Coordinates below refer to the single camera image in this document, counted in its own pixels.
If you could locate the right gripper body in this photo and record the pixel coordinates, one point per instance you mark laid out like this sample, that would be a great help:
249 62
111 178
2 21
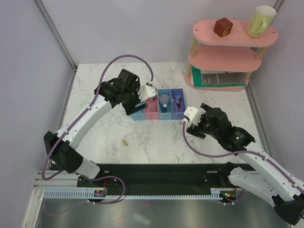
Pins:
204 125

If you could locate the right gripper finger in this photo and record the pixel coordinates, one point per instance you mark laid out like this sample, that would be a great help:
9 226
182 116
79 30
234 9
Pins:
196 132
205 107

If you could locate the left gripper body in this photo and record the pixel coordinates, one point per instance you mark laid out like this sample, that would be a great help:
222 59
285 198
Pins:
133 96

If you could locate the light blue drawer bin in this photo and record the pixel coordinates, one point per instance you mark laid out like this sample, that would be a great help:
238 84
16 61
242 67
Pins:
139 115

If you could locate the pink drawer bin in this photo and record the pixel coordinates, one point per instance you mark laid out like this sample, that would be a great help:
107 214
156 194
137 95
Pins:
151 112

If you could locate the blue cap stamp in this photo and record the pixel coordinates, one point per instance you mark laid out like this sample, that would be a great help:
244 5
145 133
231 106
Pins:
164 108

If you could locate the cyan drawer bin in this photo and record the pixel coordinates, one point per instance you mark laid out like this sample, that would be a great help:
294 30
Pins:
168 114

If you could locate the purple drawer bin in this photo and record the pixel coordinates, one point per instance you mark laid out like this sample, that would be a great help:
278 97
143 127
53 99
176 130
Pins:
178 114

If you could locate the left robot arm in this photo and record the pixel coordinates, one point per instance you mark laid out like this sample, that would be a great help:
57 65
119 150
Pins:
61 146

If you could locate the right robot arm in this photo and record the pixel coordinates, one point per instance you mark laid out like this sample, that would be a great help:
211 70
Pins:
280 189

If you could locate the green folder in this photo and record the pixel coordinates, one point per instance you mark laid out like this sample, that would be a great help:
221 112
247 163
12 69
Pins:
197 80

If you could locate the dark setup guide booklet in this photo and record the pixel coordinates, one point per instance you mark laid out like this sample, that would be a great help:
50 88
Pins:
223 79

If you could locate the pink three tier shelf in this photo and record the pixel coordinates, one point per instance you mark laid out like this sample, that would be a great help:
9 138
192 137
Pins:
236 52

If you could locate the brown cube box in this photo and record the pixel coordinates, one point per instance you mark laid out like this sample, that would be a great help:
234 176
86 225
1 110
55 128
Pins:
223 27

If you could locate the yellow green mug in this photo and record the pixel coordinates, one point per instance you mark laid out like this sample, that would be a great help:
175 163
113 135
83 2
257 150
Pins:
261 21

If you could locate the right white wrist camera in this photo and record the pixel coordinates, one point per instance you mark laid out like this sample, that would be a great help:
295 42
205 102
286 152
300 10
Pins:
192 115

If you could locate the white cable duct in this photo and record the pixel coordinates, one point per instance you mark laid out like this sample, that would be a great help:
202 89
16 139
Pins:
94 195

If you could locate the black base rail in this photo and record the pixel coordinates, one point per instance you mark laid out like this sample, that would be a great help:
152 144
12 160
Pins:
164 179

